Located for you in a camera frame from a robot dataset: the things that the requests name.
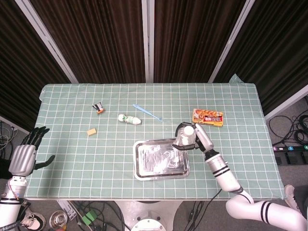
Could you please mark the green checkered tablecloth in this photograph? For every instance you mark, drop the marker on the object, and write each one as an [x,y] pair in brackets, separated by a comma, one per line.
[154,101]

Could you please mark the blue toothbrush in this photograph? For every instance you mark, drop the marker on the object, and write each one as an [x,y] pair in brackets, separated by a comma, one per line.
[147,112]

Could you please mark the small white green tube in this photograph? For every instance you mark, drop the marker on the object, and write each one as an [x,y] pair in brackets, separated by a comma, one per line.
[129,119]

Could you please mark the silver metal tray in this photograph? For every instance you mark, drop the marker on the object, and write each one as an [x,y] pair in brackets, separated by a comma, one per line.
[161,159]

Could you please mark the transparent plastic bottle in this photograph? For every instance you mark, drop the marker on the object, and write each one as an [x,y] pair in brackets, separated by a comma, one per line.
[184,137]

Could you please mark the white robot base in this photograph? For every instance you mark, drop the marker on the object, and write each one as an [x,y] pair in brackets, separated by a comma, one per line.
[146,216]

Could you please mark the pink white sneaker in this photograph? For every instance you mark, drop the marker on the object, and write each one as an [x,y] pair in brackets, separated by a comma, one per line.
[291,195]

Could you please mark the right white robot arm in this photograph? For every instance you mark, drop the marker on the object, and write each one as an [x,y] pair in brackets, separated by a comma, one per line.
[243,192]

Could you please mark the round metal bowl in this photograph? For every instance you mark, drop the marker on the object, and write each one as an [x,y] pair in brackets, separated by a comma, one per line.
[57,219]

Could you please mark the orange curry box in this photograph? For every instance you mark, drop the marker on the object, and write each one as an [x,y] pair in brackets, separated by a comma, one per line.
[208,117]

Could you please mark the black orange snack packet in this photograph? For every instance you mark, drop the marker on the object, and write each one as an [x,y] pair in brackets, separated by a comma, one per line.
[99,108]

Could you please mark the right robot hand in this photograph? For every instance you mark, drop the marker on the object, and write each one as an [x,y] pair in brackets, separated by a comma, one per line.
[199,139]

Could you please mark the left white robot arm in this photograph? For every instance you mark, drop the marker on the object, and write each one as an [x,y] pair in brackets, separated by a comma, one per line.
[12,202]

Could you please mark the small yellow sponge block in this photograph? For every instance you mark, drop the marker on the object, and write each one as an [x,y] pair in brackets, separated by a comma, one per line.
[92,131]

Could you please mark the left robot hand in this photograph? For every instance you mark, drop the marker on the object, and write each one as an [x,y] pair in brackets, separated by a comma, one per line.
[24,161]

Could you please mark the green connector block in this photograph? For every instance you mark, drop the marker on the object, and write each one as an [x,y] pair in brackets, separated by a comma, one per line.
[88,216]

